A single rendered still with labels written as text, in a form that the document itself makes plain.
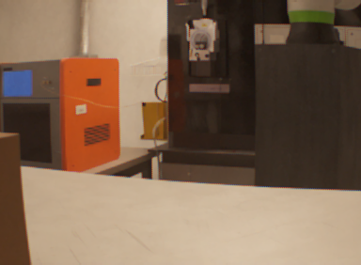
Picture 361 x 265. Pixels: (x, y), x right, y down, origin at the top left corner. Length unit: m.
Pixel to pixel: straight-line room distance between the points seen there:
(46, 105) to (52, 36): 2.15
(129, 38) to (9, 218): 3.40
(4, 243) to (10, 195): 0.02
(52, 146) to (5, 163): 1.64
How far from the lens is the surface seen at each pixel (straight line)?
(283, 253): 0.52
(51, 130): 1.84
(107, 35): 3.68
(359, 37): 2.08
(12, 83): 1.94
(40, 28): 4.03
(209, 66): 2.10
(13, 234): 0.22
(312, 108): 1.20
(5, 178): 0.21
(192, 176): 2.17
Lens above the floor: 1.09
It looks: 7 degrees down
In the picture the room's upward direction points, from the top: straight up
